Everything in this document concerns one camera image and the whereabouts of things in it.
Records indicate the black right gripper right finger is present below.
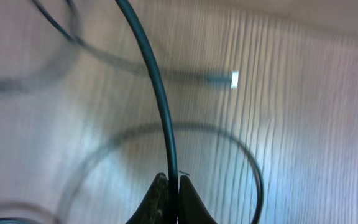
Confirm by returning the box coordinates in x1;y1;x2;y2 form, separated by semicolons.
178;175;217;224

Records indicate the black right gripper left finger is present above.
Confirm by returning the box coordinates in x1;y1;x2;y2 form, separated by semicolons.
126;173;170;224

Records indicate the black thin USB cable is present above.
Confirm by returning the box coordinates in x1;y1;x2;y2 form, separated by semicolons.
0;0;264;224

